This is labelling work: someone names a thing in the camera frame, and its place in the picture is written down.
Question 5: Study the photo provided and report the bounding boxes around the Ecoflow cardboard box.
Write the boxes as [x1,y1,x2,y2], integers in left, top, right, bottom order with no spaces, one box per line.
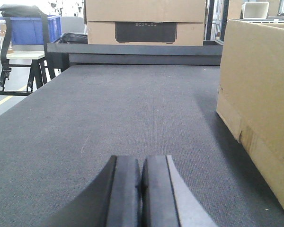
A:
[85,0,206,46]

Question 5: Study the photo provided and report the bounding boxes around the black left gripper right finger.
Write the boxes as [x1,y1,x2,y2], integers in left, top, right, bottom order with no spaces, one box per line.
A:
[142,155,216,227]

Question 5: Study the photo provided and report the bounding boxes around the white plastic bin background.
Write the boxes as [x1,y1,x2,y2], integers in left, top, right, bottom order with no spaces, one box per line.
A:
[241,1,269,19]

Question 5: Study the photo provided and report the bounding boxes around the brown cardboard carton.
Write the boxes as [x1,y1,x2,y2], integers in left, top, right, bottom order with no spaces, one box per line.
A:
[216,20,284,210]

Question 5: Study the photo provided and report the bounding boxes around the black bag with straps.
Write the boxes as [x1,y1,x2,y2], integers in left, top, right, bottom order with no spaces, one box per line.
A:
[0,4,54,68]

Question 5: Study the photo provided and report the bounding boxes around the dark grey conveyor belt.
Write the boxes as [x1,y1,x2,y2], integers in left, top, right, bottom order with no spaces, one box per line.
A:
[0,65,284,227]

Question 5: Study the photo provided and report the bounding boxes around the white table black legs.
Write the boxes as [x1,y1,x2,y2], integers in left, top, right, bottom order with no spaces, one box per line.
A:
[0,48,55,96]

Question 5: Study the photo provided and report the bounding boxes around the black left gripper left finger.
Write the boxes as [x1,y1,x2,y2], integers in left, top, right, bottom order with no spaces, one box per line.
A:
[41,156,141,227]

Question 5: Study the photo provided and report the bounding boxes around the blue crate on table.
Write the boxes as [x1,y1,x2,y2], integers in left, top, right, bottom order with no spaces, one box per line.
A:
[10,15,62,45]

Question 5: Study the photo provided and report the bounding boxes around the black conveyor end frame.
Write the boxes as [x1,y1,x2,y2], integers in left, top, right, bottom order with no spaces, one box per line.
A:
[47,41,223,70]

